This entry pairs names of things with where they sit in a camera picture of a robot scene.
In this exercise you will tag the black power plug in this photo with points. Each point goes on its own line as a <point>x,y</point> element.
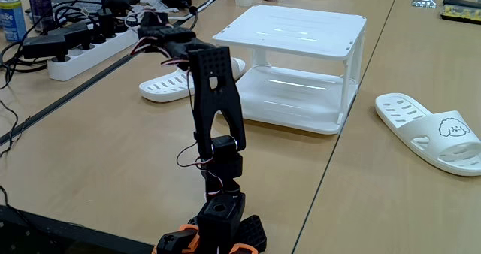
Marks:
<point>106,21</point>

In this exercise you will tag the white plastic shoe rack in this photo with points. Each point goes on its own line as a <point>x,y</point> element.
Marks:
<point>293,32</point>

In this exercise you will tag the tall purple can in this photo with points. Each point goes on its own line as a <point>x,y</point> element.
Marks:
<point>40,6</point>

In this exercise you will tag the black and yellow box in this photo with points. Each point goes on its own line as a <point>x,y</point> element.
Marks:
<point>460,11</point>

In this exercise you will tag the white power strip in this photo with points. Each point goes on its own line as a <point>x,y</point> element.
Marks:
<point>94,55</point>

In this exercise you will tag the white printed bracket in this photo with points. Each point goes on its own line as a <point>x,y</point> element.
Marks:
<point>165,6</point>

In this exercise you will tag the white slipper with dog print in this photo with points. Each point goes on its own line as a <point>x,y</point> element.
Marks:
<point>432,133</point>
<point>169,86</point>

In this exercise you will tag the blue drink can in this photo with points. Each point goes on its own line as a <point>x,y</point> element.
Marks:
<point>13,19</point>

